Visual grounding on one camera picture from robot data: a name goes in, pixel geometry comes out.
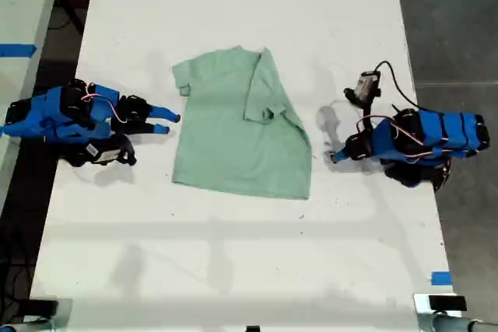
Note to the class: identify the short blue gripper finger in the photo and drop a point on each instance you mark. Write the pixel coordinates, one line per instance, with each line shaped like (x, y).
(157, 128)

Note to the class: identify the long blue tape strip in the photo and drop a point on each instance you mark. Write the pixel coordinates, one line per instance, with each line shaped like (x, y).
(17, 50)

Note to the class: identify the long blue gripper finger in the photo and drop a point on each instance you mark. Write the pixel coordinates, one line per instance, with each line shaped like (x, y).
(165, 113)

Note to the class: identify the small black clip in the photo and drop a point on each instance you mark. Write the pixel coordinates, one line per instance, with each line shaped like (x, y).
(253, 328)

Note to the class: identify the short blue tape piece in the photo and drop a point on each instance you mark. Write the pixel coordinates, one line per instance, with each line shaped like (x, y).
(441, 278)

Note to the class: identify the pale green T-shirt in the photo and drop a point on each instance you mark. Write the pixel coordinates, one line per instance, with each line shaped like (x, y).
(233, 133)

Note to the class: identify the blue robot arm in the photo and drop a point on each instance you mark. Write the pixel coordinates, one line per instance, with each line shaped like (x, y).
(43, 114)
(439, 130)

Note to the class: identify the black box on white plate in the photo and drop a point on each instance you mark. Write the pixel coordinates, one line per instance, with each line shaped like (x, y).
(447, 302)

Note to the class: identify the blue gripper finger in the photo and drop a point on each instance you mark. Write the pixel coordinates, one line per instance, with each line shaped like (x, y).
(339, 156)

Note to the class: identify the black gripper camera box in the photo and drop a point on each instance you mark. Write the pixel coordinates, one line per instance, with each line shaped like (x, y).
(365, 85)
(105, 153)

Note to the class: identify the grey pipe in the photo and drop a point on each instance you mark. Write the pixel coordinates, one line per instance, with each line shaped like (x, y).
(455, 325)

